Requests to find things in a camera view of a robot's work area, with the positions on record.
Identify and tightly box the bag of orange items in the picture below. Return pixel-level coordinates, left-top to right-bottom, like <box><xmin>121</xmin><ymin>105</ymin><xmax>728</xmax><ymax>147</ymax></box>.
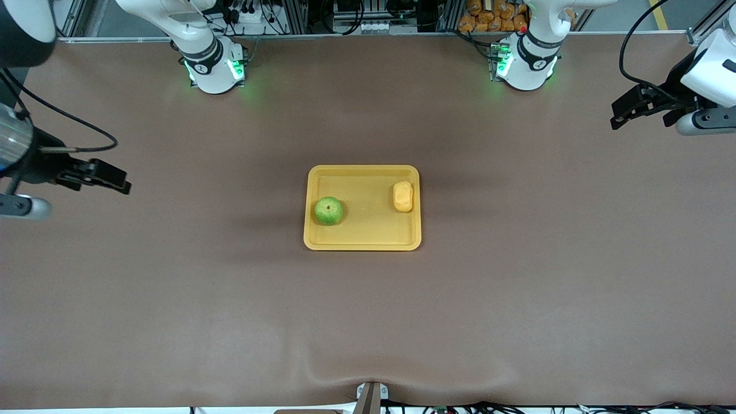
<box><xmin>458</xmin><ymin>0</ymin><xmax>528</xmax><ymax>33</ymax></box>

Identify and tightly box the yellow plastic tray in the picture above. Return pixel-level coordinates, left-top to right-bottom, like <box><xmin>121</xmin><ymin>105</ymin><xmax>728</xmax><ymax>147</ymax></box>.
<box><xmin>303</xmin><ymin>164</ymin><xmax>422</xmax><ymax>252</ymax></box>

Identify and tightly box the aluminium frame post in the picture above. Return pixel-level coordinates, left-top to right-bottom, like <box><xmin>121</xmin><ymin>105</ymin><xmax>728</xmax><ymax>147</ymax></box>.
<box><xmin>57</xmin><ymin>0</ymin><xmax>88</xmax><ymax>37</ymax></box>

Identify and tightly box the white power strip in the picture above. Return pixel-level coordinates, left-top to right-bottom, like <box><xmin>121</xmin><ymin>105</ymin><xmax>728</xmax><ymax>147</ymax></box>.
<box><xmin>221</xmin><ymin>0</ymin><xmax>283</xmax><ymax>36</ymax></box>

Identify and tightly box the metal clamp bracket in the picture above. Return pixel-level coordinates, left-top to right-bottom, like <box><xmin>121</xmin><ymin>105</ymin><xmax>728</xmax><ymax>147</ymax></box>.
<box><xmin>355</xmin><ymin>381</ymin><xmax>389</xmax><ymax>414</ymax></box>

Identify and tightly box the aluminium table edge rail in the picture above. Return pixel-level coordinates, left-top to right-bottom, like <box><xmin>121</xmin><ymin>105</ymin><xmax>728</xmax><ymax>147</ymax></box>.
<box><xmin>57</xmin><ymin>31</ymin><xmax>691</xmax><ymax>45</ymax></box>

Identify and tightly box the grey electronics box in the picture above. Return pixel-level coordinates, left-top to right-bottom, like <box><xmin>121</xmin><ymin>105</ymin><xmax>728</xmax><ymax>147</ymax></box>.
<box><xmin>332</xmin><ymin>0</ymin><xmax>419</xmax><ymax>35</ymax></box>

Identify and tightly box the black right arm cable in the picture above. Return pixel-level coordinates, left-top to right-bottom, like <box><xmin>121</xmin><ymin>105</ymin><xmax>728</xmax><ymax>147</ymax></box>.
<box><xmin>0</xmin><ymin>68</ymin><xmax>119</xmax><ymax>154</ymax></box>

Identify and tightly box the yellow potato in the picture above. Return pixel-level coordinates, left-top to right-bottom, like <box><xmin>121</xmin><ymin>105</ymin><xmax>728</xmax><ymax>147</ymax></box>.
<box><xmin>393</xmin><ymin>181</ymin><xmax>414</xmax><ymax>213</ymax></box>

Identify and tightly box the green apple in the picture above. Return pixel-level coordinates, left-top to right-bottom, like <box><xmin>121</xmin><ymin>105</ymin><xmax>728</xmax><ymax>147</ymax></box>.
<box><xmin>314</xmin><ymin>197</ymin><xmax>345</xmax><ymax>226</ymax></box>

